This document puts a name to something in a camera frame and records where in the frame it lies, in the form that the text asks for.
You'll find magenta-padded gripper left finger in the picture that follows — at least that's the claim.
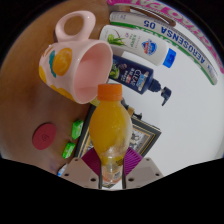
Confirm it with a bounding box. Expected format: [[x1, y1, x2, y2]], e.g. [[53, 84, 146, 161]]
[[61, 147, 104, 190]]

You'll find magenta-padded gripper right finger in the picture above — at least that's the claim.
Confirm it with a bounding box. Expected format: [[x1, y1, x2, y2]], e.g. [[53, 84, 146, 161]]
[[122, 146, 164, 190]]

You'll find orange-capped clear drink bottle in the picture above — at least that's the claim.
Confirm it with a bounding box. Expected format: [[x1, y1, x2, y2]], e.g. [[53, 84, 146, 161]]
[[88, 83, 134, 185]]

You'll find black-framed group cartoon picture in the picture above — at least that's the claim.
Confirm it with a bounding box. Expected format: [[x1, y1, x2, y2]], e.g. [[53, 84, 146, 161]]
[[73, 104, 163, 159]]

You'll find flat round red coaster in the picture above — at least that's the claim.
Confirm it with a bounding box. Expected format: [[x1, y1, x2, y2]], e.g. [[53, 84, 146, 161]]
[[32, 122, 57, 151]]

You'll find brown pump bottle yellow label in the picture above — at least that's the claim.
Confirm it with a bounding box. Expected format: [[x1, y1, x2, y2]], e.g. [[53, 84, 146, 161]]
[[89, 97, 144, 120]]

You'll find dark blue pump bottle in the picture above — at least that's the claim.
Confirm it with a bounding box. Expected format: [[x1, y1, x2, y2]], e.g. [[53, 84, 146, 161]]
[[108, 54, 173, 107]]

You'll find pink mug with orange print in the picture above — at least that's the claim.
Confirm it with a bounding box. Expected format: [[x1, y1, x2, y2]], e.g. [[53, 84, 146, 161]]
[[38, 10, 114, 105]]

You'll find white lotion bottle blue cap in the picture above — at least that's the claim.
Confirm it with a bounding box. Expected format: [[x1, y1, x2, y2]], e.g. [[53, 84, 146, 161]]
[[99, 24, 178, 69]]

